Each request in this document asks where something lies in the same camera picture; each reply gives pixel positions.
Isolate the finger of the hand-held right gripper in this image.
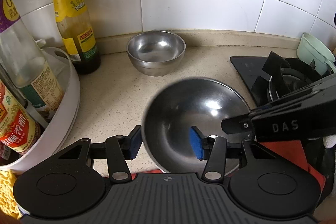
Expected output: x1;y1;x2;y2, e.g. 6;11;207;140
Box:
221;113;256;135

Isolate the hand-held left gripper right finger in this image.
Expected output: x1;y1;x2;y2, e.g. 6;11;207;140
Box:
190;126;275;183

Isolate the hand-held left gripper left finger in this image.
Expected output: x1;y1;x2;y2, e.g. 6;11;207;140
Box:
56;125;142;183

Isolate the large steel bowl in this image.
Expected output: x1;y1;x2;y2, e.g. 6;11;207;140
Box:
141;77;254;174

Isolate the red mat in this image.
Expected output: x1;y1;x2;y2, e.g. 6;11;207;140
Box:
102;140;326;188

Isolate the black gas stove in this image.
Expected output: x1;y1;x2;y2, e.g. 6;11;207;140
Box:
230;52;336;109

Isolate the white round tray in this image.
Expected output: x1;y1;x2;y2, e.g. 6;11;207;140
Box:
0;0;80;174

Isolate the yellow cap vinegar bottle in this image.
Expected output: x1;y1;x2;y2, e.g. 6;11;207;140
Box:
0;82;45;159

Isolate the yellow chenille cloth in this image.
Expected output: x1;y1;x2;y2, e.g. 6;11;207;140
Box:
0;169;21;219

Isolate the green yellow label sauce bottle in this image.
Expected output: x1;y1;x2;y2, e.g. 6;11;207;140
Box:
49;0;101;75

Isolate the purple label clear bottle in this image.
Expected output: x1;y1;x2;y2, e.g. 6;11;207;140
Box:
0;0;66;111

